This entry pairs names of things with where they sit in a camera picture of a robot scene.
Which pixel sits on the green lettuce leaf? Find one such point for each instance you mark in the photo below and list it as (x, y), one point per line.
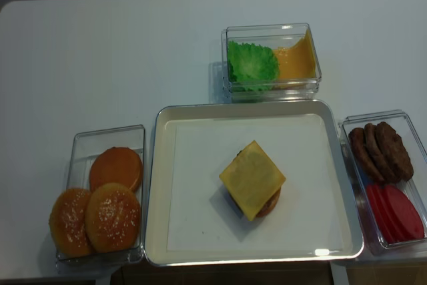
(252, 67)

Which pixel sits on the clear plastic patty tomato container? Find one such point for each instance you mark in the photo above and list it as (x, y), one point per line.
(377, 247)

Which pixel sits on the brown meat patty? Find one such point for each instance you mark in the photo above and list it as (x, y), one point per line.
(357, 143)
(377, 156)
(394, 151)

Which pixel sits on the white parchment paper sheet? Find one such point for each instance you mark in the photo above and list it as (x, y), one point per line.
(203, 217)

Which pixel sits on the red tomato slice back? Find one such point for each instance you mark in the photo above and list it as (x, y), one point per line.
(381, 215)

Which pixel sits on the brown bottom bun on tray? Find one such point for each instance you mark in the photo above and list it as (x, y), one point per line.
(254, 202)

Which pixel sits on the brown meat patty right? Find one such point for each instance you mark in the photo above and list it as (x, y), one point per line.
(394, 151)

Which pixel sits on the brown meat patty left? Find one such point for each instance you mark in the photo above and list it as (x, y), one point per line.
(357, 143)

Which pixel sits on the red tomato slice front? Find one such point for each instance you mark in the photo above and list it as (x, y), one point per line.
(405, 220)

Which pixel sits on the clear plastic bun container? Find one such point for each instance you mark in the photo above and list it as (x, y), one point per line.
(87, 146)

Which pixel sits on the brown meat patty middle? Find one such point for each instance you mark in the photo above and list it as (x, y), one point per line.
(377, 156)

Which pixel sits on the plain orange bun bottom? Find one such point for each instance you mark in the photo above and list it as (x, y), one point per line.
(116, 165)

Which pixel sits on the clear plastic lettuce cheese container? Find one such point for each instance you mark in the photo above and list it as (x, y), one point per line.
(272, 36)

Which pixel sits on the red tomato slice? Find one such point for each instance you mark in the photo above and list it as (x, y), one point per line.
(405, 220)
(381, 215)

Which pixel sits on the white metal baking tray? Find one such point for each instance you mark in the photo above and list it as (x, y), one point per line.
(160, 191)

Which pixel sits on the orange cheese slice in container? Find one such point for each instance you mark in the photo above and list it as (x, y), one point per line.
(297, 61)

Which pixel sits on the sesame bun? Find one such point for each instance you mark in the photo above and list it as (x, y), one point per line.
(67, 223)
(112, 218)

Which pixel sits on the yellow cheese slice on burger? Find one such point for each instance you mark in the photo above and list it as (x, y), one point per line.
(252, 167)

